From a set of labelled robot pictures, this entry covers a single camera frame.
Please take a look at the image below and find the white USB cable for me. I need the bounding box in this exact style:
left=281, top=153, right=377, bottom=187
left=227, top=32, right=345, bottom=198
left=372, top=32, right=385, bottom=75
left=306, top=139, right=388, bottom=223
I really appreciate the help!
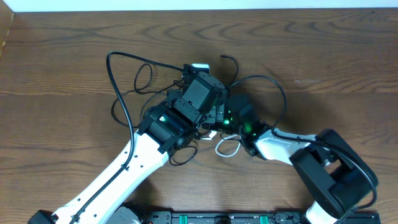
left=201, top=130, right=242, bottom=158

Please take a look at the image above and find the thin black USB cable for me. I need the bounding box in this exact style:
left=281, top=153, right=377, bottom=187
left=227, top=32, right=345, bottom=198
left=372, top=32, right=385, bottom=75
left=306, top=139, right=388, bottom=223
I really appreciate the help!
left=111, top=63, right=184, bottom=128

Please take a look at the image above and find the thick black USB cable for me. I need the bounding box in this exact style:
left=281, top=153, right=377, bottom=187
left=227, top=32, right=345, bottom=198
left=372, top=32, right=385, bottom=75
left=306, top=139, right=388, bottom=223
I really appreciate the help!
left=167, top=55, right=239, bottom=166

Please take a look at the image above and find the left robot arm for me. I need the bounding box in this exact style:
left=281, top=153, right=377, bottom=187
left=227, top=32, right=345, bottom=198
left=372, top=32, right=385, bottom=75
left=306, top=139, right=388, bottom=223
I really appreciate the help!
left=28, top=63, right=227, bottom=224

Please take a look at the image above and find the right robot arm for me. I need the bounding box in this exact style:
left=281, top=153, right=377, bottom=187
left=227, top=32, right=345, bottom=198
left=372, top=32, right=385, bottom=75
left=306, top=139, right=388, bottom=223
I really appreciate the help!
left=202, top=95, right=378, bottom=223

